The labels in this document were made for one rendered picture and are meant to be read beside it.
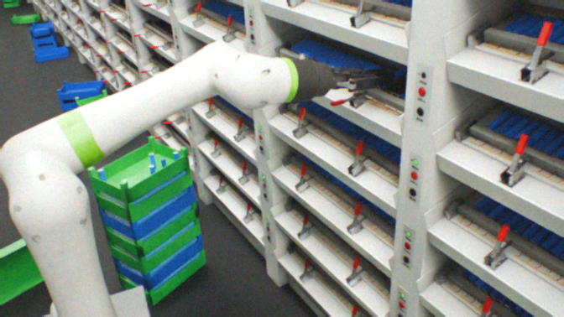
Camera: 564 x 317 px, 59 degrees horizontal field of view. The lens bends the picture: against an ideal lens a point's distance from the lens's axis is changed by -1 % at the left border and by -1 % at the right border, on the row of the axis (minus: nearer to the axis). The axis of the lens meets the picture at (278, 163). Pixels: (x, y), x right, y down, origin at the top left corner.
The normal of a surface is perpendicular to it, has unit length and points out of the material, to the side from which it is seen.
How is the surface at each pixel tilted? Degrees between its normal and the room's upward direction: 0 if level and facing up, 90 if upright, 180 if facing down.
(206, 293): 0
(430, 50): 90
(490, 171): 18
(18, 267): 90
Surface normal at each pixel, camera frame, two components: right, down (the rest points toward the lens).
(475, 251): -0.31, -0.73
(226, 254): -0.05, -0.87
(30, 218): -0.11, 0.32
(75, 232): 0.78, 0.39
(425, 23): -0.85, 0.30
